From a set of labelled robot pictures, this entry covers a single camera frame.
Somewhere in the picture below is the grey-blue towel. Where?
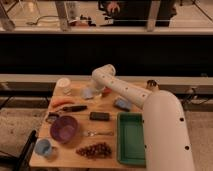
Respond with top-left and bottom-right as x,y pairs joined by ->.
81,87 -> 94,100

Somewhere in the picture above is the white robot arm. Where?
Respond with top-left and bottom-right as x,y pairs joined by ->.
91,64 -> 195,171

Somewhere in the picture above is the red-orange bowl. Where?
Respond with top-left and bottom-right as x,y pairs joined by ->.
102,87 -> 112,96

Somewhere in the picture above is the purple bowl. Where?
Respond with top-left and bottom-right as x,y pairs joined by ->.
50,116 -> 78,144

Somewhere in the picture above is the black rectangular block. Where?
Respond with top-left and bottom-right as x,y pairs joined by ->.
89,112 -> 110,121

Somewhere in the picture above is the blue sponge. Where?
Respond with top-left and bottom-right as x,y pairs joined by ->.
114,98 -> 132,111

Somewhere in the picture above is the white cup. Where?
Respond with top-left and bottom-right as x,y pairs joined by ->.
56,78 -> 71,94

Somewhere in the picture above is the silver fork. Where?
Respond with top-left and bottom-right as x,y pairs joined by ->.
83,131 -> 114,137

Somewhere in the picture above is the orange carrot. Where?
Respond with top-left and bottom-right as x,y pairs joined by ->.
51,99 -> 74,107

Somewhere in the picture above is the green plastic tray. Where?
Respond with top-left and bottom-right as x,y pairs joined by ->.
117,113 -> 146,166

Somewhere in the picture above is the small black clip object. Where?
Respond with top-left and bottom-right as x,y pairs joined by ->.
45,112 -> 59,124

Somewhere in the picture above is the bunch of red grapes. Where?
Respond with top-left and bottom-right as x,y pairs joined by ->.
76,142 -> 112,158

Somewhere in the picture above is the light blue mug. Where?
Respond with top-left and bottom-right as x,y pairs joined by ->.
34,139 -> 57,158

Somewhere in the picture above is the black-handled knife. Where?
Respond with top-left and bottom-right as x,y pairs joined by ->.
52,105 -> 87,113

